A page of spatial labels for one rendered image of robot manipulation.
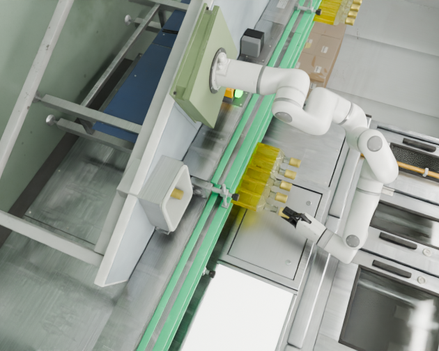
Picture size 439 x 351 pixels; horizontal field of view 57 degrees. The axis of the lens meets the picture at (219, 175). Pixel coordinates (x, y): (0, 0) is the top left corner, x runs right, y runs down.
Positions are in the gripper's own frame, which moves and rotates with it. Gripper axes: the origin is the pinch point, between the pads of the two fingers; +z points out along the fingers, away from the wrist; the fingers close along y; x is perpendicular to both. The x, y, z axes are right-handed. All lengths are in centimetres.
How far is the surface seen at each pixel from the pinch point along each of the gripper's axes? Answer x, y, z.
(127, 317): 66, 6, 21
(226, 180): 7.8, 13.5, 23.4
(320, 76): -286, -238, 109
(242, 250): 18.8, -12.8, 8.0
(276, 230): 3.2, -12.9, 1.9
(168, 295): 52, 4, 15
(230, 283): 32.5, -12.4, 3.3
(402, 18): -540, -312, 95
